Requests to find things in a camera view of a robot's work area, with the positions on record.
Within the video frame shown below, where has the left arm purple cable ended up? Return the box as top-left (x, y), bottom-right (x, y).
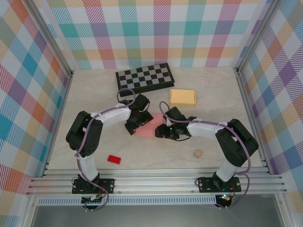
top-left (74, 88), bottom-right (136, 212)

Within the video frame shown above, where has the black grey folding chessboard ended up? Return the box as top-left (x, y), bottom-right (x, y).
top-left (115, 63), bottom-right (176, 97)

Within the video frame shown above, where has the pink paper box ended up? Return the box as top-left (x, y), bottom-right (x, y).
top-left (135, 113), bottom-right (166, 137)

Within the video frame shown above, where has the left small circuit board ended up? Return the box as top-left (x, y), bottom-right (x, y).
top-left (81, 194), bottom-right (105, 204)

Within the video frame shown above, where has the aluminium frame post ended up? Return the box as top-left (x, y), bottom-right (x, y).
top-left (23, 0), bottom-right (74, 79)
top-left (235, 0), bottom-right (284, 74)

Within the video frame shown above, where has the right aluminium side rail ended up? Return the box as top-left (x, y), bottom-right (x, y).
top-left (235, 67), bottom-right (271, 175)

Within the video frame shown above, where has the right aluminium frame post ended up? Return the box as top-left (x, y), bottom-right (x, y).
top-left (235, 0), bottom-right (284, 74)

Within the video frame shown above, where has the yellow paper box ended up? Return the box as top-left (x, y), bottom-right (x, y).
top-left (169, 88), bottom-right (197, 109)

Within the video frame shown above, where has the right small circuit board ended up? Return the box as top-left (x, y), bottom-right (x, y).
top-left (216, 193), bottom-right (234, 203)

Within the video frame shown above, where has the small circuit board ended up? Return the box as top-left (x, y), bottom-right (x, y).
top-left (216, 193), bottom-right (234, 203)
top-left (81, 194), bottom-right (105, 204)

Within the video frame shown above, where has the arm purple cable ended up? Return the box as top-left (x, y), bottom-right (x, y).
top-left (74, 88), bottom-right (136, 212)
top-left (159, 101), bottom-right (252, 210)

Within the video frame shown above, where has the left aluminium frame post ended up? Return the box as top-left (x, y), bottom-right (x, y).
top-left (23, 0), bottom-right (74, 79)

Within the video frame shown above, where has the slotted grey cable duct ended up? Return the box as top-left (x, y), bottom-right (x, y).
top-left (37, 197), bottom-right (217, 206)

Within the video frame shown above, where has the red toy brick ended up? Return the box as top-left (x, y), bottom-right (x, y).
top-left (107, 155), bottom-right (123, 165)

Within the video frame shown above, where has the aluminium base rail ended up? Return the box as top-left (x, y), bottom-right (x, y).
top-left (26, 168), bottom-right (288, 196)

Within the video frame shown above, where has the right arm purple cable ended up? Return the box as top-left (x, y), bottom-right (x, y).
top-left (159, 101), bottom-right (252, 210)

